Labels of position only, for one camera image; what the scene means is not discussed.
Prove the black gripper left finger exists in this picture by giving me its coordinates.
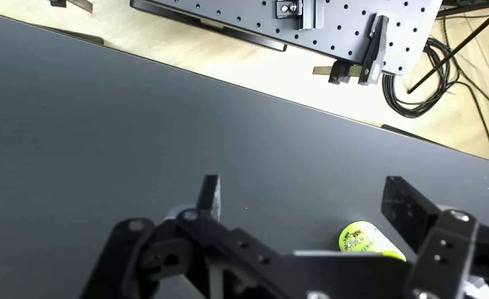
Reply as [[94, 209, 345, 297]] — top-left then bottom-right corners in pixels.
[[82, 174, 290, 299]]

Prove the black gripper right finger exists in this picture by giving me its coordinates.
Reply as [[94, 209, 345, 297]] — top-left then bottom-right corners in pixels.
[[381, 176, 489, 299]]

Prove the yellow cup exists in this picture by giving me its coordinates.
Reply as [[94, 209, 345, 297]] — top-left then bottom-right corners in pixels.
[[338, 221, 406, 261]]

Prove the black clamp on plate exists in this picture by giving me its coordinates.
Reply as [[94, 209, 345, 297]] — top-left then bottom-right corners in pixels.
[[328, 13, 391, 85]]

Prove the black tripod leg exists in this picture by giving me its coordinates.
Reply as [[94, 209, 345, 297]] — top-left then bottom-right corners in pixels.
[[406, 0, 489, 95]]

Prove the grey perforated mounting plate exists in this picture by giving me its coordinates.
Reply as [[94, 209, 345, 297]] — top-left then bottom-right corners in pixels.
[[130, 0, 443, 75]]

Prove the black cable bundle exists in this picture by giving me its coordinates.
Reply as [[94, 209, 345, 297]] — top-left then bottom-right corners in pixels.
[[381, 36, 461, 120]]

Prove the grey metal bracket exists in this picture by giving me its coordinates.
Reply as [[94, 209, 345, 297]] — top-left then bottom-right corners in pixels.
[[275, 0, 327, 30]]

